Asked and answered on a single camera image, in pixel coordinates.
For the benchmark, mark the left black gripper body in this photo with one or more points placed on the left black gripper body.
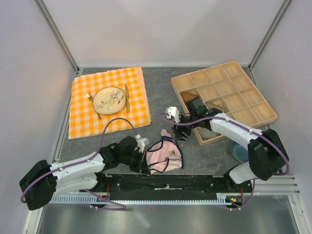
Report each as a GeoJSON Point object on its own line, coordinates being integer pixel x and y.
{"type": "Point", "coordinates": [136, 161]}

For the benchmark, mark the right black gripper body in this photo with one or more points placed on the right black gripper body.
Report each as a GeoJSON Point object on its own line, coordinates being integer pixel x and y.
{"type": "Point", "coordinates": [185, 128]}

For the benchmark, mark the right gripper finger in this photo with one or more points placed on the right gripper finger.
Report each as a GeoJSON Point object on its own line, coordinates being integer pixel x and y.
{"type": "Point", "coordinates": [177, 133]}
{"type": "Point", "coordinates": [184, 134]}

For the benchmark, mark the pink underwear navy trim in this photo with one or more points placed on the pink underwear navy trim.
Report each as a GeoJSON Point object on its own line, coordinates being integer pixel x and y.
{"type": "Point", "coordinates": [165, 155]}

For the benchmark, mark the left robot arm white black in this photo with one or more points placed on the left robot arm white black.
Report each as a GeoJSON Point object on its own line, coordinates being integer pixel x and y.
{"type": "Point", "coordinates": [46, 181]}

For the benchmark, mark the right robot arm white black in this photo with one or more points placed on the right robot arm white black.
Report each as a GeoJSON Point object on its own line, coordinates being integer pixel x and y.
{"type": "Point", "coordinates": [266, 153]}

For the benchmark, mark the grey rolled cloth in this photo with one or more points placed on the grey rolled cloth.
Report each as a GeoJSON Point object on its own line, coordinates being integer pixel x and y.
{"type": "Point", "coordinates": [206, 134]}

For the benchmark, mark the brown rolled cloth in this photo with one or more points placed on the brown rolled cloth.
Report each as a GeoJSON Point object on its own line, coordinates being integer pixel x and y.
{"type": "Point", "coordinates": [187, 96]}

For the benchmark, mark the olive rolled cloth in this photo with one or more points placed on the olive rolled cloth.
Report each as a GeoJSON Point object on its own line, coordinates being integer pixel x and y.
{"type": "Point", "coordinates": [220, 107]}

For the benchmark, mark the blue ceramic bowl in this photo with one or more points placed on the blue ceramic bowl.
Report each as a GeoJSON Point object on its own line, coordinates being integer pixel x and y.
{"type": "Point", "coordinates": [239, 152]}

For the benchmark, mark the wooden compartment tray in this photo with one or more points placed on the wooden compartment tray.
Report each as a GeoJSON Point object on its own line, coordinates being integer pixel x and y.
{"type": "Point", "coordinates": [229, 85]}

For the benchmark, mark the gold knife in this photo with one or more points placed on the gold knife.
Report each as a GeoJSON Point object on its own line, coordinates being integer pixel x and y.
{"type": "Point", "coordinates": [127, 98]}

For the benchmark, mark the beige floral plate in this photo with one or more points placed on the beige floral plate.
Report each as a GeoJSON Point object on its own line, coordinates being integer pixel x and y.
{"type": "Point", "coordinates": [110, 100]}

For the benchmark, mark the orange white checkered cloth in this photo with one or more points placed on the orange white checkered cloth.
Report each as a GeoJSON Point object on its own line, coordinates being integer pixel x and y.
{"type": "Point", "coordinates": [83, 120]}

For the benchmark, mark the gold fork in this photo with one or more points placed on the gold fork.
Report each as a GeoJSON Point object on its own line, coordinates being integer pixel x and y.
{"type": "Point", "coordinates": [90, 97]}

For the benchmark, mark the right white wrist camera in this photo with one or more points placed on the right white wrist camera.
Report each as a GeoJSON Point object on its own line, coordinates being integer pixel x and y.
{"type": "Point", "coordinates": [172, 113]}

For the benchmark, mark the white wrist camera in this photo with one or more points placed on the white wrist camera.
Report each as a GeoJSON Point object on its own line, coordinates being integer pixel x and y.
{"type": "Point", "coordinates": [172, 113]}
{"type": "Point", "coordinates": [142, 142]}

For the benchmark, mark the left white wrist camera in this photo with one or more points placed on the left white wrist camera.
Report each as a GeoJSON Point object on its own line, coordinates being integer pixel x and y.
{"type": "Point", "coordinates": [142, 142]}

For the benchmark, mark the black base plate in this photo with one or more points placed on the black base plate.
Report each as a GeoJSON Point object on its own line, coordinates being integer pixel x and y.
{"type": "Point", "coordinates": [168, 187]}

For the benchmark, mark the white slotted cable duct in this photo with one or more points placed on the white slotted cable duct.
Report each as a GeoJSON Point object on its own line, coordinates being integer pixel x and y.
{"type": "Point", "coordinates": [93, 200]}

